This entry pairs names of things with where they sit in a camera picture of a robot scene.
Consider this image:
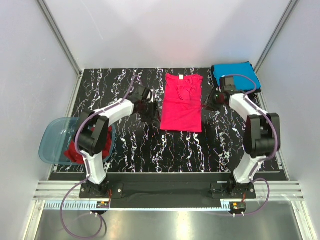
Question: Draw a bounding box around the purple cable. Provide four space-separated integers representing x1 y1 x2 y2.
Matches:
59 75 143 238
219 73 278 216

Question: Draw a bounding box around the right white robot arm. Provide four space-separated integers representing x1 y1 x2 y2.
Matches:
203 74 281 199

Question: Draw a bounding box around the blue translucent plastic bin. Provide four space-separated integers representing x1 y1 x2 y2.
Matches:
38 116 116 167

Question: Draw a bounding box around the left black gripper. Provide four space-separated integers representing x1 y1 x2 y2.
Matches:
139 100 161 124

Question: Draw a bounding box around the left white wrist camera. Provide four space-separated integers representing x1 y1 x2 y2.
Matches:
146 89 156 103

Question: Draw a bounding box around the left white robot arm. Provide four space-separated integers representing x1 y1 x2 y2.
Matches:
74 85 160 198

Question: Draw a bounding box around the folded blue t shirt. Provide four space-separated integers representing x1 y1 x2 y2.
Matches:
212 61 261 93

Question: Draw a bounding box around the aluminium frame post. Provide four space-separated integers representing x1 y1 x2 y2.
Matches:
254 0 300 73
35 0 82 77

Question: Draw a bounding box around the right aluminium frame post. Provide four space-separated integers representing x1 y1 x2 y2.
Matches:
254 0 300 73

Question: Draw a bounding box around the pink t shirt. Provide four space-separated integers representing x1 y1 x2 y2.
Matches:
160 73 203 133

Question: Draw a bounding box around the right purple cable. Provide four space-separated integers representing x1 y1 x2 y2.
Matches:
219 73 278 216

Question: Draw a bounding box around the black marbled table mat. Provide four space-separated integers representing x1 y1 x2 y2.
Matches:
48 67 288 181

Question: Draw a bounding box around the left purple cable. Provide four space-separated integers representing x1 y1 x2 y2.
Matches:
59 75 143 238

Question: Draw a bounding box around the left aluminium frame post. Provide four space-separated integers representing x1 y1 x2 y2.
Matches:
35 0 82 77

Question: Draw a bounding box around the dark red t shirt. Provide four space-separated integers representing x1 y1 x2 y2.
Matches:
63 126 113 165

